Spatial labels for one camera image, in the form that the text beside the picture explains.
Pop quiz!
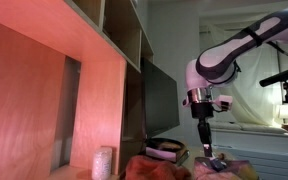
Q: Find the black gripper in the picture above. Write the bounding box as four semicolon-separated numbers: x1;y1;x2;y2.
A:
191;102;213;158

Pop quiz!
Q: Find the floral cosmetic pouch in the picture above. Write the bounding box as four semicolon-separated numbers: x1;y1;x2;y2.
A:
193;153;260;180

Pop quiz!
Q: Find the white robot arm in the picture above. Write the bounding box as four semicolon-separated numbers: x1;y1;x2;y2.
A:
183;8;288;158

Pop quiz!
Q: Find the sheer white curtain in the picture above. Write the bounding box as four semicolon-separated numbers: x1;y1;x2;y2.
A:
203;14;282;127

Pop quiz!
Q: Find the orange towel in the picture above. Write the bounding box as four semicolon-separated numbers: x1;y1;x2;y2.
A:
125;155;191;180

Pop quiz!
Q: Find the black monitor screen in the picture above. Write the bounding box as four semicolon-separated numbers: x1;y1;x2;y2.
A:
141;59;180;138

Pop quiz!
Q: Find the wooden shelf unit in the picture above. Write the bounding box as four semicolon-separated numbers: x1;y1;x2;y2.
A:
0;0;153;180

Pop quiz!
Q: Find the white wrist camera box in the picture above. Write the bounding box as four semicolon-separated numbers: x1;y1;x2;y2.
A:
213;95;233;111

